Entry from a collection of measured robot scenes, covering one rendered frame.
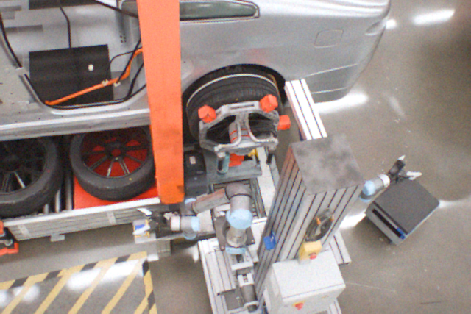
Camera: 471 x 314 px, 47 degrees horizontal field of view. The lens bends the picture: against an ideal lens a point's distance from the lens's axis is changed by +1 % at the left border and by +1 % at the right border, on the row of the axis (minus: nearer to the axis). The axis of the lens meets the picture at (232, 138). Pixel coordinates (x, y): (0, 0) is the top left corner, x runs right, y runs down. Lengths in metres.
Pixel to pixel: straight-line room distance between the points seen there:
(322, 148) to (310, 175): 0.15
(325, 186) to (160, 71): 0.92
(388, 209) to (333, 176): 2.00
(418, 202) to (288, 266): 1.68
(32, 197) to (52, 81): 0.83
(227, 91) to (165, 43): 1.16
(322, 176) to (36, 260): 2.65
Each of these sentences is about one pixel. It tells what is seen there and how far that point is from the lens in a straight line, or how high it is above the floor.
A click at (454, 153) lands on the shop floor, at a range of 5.09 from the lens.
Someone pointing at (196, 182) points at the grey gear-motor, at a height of 0.40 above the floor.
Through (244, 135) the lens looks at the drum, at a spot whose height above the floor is 0.92.
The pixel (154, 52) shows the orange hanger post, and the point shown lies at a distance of 2.40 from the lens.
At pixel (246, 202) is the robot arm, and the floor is 1.46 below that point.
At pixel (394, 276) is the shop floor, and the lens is 4.38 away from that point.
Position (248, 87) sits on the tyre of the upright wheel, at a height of 1.17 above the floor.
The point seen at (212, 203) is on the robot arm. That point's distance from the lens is 2.92.
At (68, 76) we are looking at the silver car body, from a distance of 4.06.
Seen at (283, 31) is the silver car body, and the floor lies 1.57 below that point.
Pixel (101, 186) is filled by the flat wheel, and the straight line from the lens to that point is 3.88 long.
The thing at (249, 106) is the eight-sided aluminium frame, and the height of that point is 1.10.
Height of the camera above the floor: 3.92
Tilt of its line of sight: 58 degrees down
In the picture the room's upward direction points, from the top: 7 degrees clockwise
